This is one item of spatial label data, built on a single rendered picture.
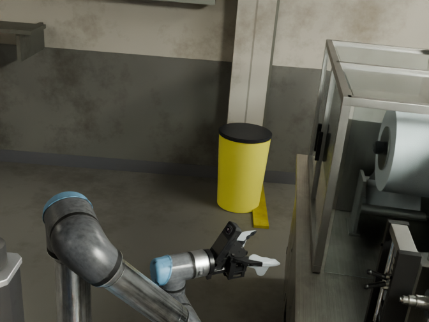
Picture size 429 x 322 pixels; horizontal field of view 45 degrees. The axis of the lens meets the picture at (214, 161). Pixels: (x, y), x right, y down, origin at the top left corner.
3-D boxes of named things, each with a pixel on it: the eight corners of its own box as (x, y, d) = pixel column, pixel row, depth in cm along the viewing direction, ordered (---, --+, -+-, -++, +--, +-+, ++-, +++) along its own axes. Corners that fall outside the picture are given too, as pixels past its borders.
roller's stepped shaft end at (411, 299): (396, 300, 119) (399, 289, 117) (424, 304, 118) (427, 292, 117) (399, 309, 116) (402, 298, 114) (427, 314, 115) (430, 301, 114)
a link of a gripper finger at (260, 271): (277, 275, 149) (246, 268, 150) (281, 259, 146) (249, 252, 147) (276, 282, 146) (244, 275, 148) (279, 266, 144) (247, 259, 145)
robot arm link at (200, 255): (188, 245, 144) (198, 264, 138) (202, 243, 146) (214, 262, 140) (184, 266, 148) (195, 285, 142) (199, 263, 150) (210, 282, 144)
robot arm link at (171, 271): (147, 278, 144) (149, 252, 141) (184, 271, 148) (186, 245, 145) (157, 295, 137) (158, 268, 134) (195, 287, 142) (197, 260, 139)
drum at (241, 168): (261, 194, 462) (270, 124, 436) (264, 217, 424) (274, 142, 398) (213, 190, 462) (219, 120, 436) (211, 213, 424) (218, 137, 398)
